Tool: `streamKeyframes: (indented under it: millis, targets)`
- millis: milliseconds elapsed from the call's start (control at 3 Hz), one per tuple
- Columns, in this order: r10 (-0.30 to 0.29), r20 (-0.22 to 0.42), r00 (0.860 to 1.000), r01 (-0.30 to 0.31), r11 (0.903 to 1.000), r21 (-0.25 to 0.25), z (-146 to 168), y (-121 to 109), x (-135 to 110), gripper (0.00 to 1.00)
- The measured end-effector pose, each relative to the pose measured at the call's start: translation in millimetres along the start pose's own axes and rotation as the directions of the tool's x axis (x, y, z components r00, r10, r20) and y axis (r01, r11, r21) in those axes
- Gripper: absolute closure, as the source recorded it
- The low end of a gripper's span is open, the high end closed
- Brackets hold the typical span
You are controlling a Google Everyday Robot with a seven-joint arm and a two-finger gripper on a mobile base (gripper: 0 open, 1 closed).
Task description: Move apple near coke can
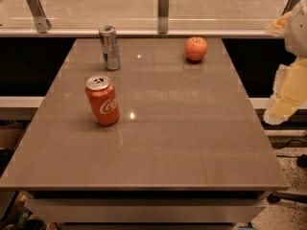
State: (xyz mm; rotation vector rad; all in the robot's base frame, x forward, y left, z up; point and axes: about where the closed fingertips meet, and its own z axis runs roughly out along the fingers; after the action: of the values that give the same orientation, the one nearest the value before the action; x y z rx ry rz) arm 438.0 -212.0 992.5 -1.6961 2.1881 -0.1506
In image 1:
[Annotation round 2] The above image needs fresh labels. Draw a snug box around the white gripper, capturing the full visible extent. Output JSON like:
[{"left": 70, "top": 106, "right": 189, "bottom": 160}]
[{"left": 263, "top": 0, "right": 307, "bottom": 125}]

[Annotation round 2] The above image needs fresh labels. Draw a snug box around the red apple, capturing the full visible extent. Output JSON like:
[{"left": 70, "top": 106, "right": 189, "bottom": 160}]
[{"left": 184, "top": 36, "right": 207, "bottom": 61}]

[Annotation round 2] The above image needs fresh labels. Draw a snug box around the silver slim drink can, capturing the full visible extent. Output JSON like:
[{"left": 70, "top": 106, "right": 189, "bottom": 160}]
[{"left": 99, "top": 26, "right": 121, "bottom": 71}]

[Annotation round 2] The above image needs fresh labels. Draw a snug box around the red coke can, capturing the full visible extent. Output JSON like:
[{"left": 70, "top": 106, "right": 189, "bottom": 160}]
[{"left": 85, "top": 75, "right": 119, "bottom": 126}]

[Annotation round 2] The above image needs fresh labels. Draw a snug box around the white drawer front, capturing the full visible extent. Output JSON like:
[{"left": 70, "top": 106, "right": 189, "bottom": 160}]
[{"left": 26, "top": 199, "right": 267, "bottom": 223}]

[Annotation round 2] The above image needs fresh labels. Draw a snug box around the right metal rail bracket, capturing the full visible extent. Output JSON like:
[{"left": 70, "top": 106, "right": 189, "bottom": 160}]
[{"left": 281, "top": 0, "right": 307, "bottom": 16}]

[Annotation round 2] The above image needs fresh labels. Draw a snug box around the metal rail bracket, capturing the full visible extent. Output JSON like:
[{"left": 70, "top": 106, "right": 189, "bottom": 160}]
[
  {"left": 157, "top": 0, "right": 169, "bottom": 34},
  {"left": 26, "top": 0, "right": 52, "bottom": 34},
  {"left": 281, "top": 0, "right": 307, "bottom": 16}
]

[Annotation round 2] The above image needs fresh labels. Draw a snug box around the black cable on floor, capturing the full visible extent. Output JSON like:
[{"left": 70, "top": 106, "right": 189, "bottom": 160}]
[{"left": 275, "top": 139, "right": 307, "bottom": 169}]

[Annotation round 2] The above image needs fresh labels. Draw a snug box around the middle metal rail bracket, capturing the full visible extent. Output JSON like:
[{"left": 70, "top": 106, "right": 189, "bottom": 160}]
[{"left": 157, "top": 0, "right": 169, "bottom": 34}]

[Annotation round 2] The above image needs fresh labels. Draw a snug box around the left metal rail bracket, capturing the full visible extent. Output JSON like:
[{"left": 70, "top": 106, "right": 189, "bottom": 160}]
[{"left": 26, "top": 0, "right": 52, "bottom": 34}]

